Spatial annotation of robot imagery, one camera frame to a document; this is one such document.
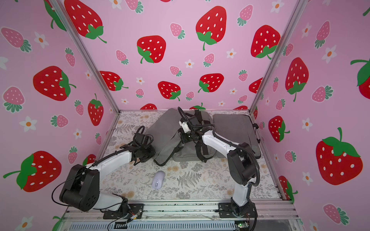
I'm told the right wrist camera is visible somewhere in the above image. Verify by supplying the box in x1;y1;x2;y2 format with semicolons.
179;115;196;133

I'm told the aluminium frame post left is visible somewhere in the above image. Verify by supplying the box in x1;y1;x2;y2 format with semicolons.
51;0;120;114

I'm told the black thin cable left arm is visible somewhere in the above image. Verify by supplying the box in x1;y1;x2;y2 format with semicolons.
51;173;125;211

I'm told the grey backpack with black straps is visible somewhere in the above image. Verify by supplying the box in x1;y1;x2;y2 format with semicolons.
146;108;222;166

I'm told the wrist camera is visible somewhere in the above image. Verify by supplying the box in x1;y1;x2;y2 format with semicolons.
179;115;196;133
133;133;154;149

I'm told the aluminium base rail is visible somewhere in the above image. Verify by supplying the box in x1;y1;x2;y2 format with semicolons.
56;199;305;231

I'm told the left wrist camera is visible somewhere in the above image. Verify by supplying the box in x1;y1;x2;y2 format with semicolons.
133;133;154;149

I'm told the grey laptop sleeve bag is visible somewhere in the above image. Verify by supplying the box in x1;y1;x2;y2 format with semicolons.
213;114;262;159

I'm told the aluminium frame post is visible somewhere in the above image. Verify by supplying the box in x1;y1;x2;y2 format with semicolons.
249;0;308;115
51;0;120;114

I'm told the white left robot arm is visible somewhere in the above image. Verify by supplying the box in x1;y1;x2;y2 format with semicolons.
59;145;155;215

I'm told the aluminium frame post right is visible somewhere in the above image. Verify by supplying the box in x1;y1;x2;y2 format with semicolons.
249;0;308;115

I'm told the lilac computer mouse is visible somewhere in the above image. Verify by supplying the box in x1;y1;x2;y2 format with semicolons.
152;170;165;190

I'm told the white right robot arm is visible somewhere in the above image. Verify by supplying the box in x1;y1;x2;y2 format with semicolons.
179;128;261;217

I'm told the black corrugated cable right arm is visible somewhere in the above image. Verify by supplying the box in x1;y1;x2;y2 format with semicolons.
202;124;261;188

